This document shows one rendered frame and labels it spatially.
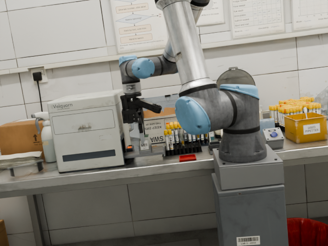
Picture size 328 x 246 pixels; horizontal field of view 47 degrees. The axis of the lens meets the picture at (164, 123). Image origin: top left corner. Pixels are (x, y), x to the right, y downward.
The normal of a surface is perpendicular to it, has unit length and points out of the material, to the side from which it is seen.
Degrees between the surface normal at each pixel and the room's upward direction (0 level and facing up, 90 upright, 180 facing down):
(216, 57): 90
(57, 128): 90
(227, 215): 90
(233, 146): 74
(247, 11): 93
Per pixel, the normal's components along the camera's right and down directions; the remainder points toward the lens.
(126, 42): -0.02, 0.22
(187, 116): -0.83, 0.31
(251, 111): 0.49, 0.15
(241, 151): -0.26, -0.07
